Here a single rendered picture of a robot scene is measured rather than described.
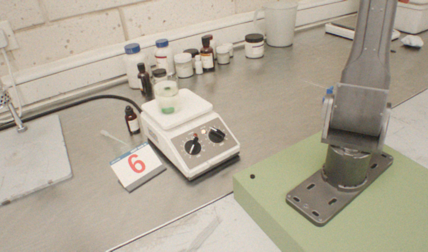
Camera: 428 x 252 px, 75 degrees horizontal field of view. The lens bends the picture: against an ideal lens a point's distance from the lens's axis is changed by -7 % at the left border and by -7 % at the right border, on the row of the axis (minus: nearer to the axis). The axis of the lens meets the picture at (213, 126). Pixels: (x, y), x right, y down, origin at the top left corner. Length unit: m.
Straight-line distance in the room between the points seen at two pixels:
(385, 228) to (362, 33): 0.26
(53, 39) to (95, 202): 0.59
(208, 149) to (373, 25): 0.36
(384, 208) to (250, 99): 0.47
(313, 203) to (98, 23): 0.84
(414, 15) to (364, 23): 1.04
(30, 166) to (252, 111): 0.54
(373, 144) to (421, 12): 1.07
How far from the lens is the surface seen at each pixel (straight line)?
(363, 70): 0.42
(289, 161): 0.53
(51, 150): 0.78
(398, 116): 0.82
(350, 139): 0.45
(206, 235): 0.50
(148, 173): 0.61
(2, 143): 0.90
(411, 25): 1.47
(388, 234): 0.46
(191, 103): 0.65
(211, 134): 0.60
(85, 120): 0.87
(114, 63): 1.03
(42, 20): 1.02
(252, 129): 0.70
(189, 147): 0.58
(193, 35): 1.11
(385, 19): 0.43
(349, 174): 0.46
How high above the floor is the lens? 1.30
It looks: 34 degrees down
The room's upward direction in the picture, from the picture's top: 6 degrees counter-clockwise
